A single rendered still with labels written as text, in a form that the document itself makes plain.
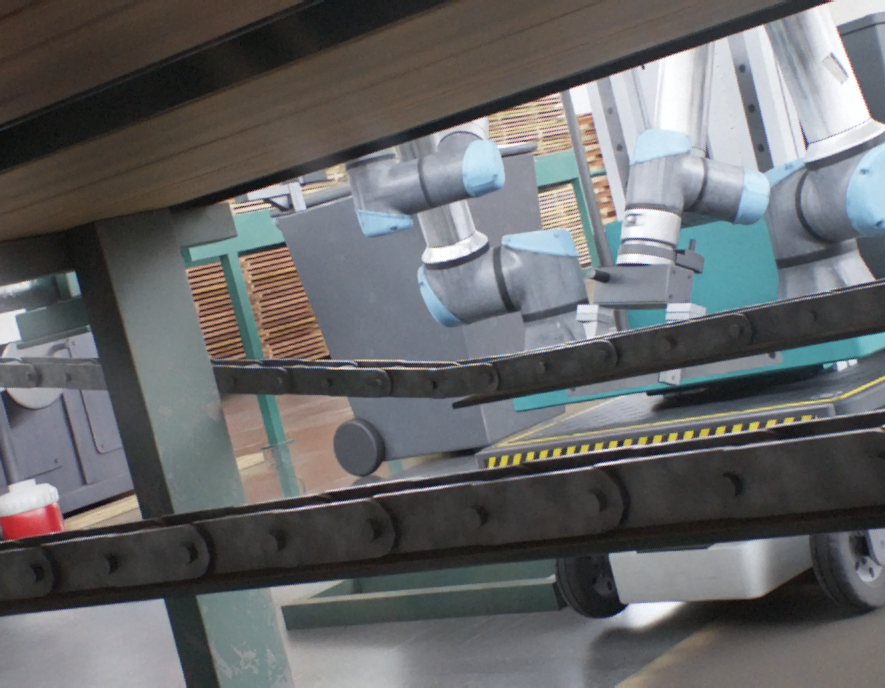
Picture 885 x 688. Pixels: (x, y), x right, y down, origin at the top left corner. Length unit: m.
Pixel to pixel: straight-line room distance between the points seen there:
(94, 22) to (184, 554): 0.34
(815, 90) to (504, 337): 3.22
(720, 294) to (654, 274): 0.55
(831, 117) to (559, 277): 0.61
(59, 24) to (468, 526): 0.29
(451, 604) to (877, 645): 1.02
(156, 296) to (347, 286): 3.85
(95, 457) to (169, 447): 5.34
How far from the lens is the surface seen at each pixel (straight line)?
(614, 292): 2.20
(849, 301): 1.36
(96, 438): 7.02
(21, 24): 0.64
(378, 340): 5.51
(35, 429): 6.85
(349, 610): 3.30
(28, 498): 6.00
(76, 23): 0.66
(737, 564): 2.49
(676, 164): 2.20
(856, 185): 2.31
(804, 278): 2.45
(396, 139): 1.67
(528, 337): 2.77
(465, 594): 3.10
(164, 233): 1.73
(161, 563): 0.93
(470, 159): 2.34
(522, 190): 5.61
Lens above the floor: 0.66
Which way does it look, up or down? 3 degrees down
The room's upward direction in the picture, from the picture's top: 14 degrees counter-clockwise
